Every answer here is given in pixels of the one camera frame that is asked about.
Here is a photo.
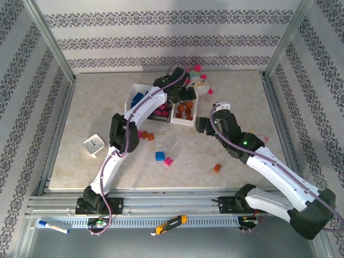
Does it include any small green circuit board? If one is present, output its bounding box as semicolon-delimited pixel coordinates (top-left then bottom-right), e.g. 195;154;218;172
87;218;110;228
239;216;260;225

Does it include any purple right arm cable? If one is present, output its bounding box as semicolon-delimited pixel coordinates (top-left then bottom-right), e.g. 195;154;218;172
210;104;344;233

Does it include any grey slotted cable duct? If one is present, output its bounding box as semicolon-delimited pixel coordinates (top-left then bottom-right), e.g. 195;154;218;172
36;216;242;229

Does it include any aluminium side rail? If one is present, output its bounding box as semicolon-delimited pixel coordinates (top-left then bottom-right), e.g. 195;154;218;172
37;79;77;196
260;72;309;193

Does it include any white container with orange legos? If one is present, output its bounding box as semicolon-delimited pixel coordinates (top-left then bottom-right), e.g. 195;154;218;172
169;92;200;127

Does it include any white pink card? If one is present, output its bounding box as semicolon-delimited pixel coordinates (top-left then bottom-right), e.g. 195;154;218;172
249;128;269;143

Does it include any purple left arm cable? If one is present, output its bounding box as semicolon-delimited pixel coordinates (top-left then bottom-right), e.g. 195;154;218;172
86;62;189;237

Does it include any aluminium frame post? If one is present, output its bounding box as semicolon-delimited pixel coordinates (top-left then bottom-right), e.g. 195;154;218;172
262;0;315;78
23;0;77;83

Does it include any yellow black utility knife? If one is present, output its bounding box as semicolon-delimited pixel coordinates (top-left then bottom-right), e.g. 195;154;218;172
150;214;188;237

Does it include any white container with blue legos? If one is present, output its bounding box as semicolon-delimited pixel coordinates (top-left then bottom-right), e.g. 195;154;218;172
124;83;155;115

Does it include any white pink plush toy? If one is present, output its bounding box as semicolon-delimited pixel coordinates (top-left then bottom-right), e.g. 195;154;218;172
184;64;214;101

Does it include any black container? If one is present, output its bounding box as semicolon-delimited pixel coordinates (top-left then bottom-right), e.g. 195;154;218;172
147;103;173;124

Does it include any white blue marker pen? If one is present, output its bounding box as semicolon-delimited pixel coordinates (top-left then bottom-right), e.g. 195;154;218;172
38;220;70;234

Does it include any white square clock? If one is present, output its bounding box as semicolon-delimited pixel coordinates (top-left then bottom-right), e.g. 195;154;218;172
82;133;105;159

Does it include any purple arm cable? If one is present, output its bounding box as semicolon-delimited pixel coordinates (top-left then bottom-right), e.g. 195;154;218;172
86;62;189;237
210;104;344;233

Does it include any aluminium mounting rail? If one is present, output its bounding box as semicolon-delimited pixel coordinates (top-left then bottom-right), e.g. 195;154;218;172
24;188;320;216

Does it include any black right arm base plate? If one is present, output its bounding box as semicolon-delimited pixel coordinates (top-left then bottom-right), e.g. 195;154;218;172
212;196;267;215

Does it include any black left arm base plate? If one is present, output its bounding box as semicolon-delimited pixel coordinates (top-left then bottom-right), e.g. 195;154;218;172
75;197;125;216

